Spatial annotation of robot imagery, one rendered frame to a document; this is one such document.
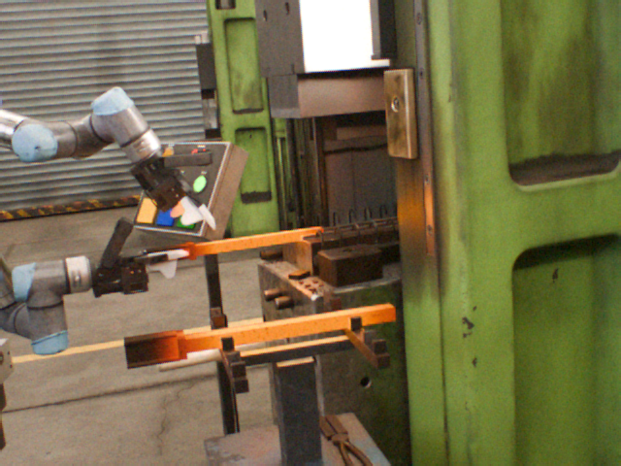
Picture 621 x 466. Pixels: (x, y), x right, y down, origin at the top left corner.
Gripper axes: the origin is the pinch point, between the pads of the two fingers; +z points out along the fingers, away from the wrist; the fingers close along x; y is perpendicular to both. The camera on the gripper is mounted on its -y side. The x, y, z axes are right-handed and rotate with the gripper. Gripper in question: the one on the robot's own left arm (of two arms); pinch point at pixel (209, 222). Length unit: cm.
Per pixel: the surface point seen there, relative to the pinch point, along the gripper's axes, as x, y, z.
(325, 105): 7.8, -34.9, -7.4
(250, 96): -467, -149, 57
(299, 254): -0.4, -12.8, 19.4
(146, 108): -784, -114, 44
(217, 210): -39.5, -8.7, 9.1
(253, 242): 1.4, -5.4, 9.5
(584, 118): 43, -67, 18
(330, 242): 7.7, -18.8, 18.6
